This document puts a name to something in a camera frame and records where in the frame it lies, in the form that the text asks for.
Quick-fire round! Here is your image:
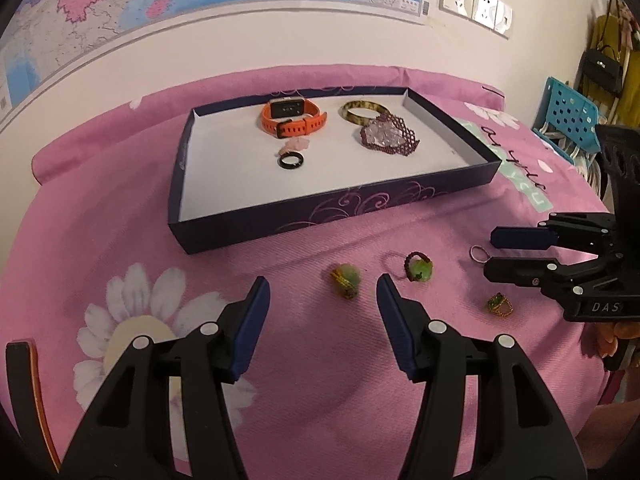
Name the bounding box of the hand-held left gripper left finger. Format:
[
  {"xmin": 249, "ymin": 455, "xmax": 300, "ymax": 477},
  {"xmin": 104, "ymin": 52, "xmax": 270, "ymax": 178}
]
[{"xmin": 60, "ymin": 276, "xmax": 272, "ymax": 480}]

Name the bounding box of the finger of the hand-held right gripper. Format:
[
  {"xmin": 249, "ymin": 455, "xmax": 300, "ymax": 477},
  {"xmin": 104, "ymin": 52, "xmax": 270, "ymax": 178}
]
[
  {"xmin": 490, "ymin": 226, "xmax": 557, "ymax": 252},
  {"xmin": 483, "ymin": 256, "xmax": 587, "ymax": 298}
]

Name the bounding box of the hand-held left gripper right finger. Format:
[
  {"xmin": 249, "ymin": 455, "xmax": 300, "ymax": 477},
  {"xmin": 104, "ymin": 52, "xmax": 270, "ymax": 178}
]
[{"xmin": 376, "ymin": 274, "xmax": 588, "ymax": 480}]

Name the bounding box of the purple bead green stone ring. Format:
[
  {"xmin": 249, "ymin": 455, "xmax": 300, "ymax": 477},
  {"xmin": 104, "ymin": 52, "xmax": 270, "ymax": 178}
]
[{"xmin": 404, "ymin": 251, "xmax": 434, "ymax": 282}]

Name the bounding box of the navy floral box tray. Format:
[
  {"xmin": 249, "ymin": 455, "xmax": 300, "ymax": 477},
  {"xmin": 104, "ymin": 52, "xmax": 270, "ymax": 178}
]
[{"xmin": 167, "ymin": 86, "xmax": 502, "ymax": 256}]

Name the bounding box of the purple beaded bracelet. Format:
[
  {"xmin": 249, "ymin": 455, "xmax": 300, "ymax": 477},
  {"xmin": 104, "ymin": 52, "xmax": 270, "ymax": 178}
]
[{"xmin": 360, "ymin": 113, "xmax": 418, "ymax": 157}]

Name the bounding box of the clear crystal bead bracelet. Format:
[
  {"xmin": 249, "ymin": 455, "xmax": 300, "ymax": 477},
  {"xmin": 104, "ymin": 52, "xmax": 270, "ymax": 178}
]
[{"xmin": 362, "ymin": 120, "xmax": 406, "ymax": 147}]

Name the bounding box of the tortoiseshell bangle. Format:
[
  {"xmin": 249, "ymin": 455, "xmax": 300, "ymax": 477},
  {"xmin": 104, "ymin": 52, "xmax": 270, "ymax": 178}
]
[{"xmin": 339, "ymin": 101, "xmax": 390, "ymax": 125}]

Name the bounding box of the orange strap watch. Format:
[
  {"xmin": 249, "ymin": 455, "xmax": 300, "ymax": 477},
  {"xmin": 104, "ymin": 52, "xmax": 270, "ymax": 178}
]
[{"xmin": 261, "ymin": 96, "xmax": 328, "ymax": 139}]

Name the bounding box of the person's right forearm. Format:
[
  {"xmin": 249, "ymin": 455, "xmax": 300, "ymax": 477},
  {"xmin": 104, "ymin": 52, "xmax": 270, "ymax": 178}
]
[{"xmin": 576, "ymin": 399, "xmax": 632, "ymax": 466}]

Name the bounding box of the person's right hand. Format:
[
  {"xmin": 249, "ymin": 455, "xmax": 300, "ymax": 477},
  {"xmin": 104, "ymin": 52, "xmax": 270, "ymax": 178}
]
[{"xmin": 597, "ymin": 320, "xmax": 640, "ymax": 361}]

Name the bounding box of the white slatted object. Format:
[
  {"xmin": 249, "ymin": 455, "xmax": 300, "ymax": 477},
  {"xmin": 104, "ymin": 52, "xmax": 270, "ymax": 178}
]
[{"xmin": 542, "ymin": 130, "xmax": 603, "ymax": 196}]

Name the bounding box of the pink daisy print blanket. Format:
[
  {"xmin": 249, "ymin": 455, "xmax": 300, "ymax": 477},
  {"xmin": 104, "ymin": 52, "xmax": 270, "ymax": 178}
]
[{"xmin": 0, "ymin": 64, "xmax": 613, "ymax": 480}]

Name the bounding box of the blue perforated plastic stool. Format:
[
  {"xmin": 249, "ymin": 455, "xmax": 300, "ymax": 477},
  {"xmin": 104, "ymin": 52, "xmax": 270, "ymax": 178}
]
[{"xmin": 532, "ymin": 76, "xmax": 601, "ymax": 153}]

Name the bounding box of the black handbag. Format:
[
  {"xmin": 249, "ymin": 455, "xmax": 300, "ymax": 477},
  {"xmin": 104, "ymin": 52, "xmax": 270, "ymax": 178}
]
[{"xmin": 577, "ymin": 45, "xmax": 626, "ymax": 98}]

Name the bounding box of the yellow hanging garment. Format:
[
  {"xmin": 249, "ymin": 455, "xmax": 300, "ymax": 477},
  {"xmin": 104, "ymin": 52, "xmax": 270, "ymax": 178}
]
[{"xmin": 582, "ymin": 12, "xmax": 640, "ymax": 106}]

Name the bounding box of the green gold ring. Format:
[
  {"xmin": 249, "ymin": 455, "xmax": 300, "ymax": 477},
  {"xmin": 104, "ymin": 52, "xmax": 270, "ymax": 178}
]
[{"xmin": 487, "ymin": 292, "xmax": 513, "ymax": 317}]

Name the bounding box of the black orange-edged strap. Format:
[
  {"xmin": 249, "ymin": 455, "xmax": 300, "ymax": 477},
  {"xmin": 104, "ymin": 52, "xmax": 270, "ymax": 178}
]
[{"xmin": 5, "ymin": 339, "xmax": 62, "ymax": 473}]

